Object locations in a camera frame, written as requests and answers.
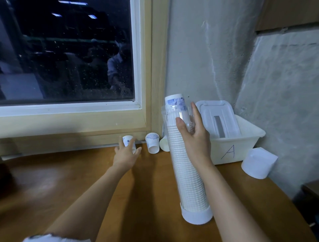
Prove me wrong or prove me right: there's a person's right forearm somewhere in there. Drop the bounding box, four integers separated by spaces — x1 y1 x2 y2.
195 160 272 242

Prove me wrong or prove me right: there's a white plastic lid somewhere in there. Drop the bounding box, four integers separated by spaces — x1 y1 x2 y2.
195 100 242 139

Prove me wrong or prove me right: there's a dark wooden side counter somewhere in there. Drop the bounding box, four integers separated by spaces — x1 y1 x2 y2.
301 179 319 200

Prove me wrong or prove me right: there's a person's right hand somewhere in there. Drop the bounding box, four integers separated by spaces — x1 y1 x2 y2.
175 102 213 169

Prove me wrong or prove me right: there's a translucent plastic box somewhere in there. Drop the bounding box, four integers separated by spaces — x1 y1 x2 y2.
194 113 267 166

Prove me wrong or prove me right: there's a brown wooden wall cabinet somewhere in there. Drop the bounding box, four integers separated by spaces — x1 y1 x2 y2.
255 0 319 34

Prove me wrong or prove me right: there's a person's grey shirt sleeve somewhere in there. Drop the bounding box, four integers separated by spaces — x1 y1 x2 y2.
22 233 78 242

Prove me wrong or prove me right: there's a person's left hand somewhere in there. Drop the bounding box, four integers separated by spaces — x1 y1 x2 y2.
112 137 143 174

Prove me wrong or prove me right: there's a white framed window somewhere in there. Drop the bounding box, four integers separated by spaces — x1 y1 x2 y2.
0 0 171 156

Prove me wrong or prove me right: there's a clear tube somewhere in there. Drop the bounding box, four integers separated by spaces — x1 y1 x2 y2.
161 93 214 225

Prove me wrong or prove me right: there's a person's left forearm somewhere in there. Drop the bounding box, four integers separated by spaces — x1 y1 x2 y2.
44 166 134 239

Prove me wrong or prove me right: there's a nested stack of paper cups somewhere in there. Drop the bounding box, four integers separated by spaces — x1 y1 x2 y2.
164 94 211 212

